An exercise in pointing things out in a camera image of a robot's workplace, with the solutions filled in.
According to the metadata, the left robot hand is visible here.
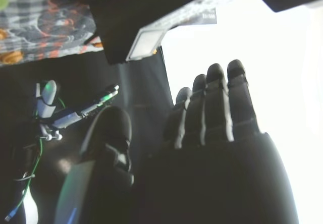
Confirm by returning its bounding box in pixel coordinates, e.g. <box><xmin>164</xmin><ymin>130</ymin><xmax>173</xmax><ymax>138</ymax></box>
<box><xmin>54</xmin><ymin>59</ymin><xmax>300</xmax><ymax>224</ymax></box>

